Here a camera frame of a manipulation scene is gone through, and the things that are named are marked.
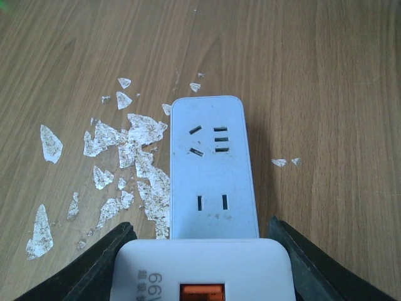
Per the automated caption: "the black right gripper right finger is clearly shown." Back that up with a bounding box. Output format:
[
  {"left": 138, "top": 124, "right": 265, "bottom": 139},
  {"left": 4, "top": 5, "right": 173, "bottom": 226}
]
[{"left": 268, "top": 216, "right": 393, "bottom": 300}]

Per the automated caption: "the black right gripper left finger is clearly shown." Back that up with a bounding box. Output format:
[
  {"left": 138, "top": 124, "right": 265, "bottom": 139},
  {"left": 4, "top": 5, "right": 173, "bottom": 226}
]
[{"left": 17, "top": 222, "right": 137, "bottom": 300}]

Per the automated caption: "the white USB charger plug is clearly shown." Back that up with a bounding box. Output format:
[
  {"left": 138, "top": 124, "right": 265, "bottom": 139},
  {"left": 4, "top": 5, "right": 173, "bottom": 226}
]
[{"left": 110, "top": 238, "right": 296, "bottom": 300}]

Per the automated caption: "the light blue power strip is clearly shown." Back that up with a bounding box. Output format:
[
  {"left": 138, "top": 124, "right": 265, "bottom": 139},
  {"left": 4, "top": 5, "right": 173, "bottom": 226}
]
[{"left": 170, "top": 95, "right": 259, "bottom": 239}]

